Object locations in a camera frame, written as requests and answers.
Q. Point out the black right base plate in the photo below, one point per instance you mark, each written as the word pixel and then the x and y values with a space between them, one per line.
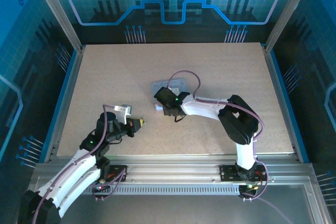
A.
pixel 228 172

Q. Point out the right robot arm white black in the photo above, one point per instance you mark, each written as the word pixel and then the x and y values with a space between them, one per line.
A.
pixel 199 108

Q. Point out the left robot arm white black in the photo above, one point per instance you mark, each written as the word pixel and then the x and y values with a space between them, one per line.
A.
pixel 68 179

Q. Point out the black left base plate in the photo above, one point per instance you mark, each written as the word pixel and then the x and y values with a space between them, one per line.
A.
pixel 118 172

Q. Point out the aluminium table side rail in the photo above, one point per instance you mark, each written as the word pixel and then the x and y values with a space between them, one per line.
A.
pixel 282 103
pixel 67 98

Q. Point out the aluminium frame post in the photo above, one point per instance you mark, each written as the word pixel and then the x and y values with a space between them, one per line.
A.
pixel 286 11
pixel 55 9

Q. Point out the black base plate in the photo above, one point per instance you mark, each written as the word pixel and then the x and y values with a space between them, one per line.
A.
pixel 118 172
pixel 228 172

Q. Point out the aluminium mounting rail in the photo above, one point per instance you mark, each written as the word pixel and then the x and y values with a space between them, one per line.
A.
pixel 173 167

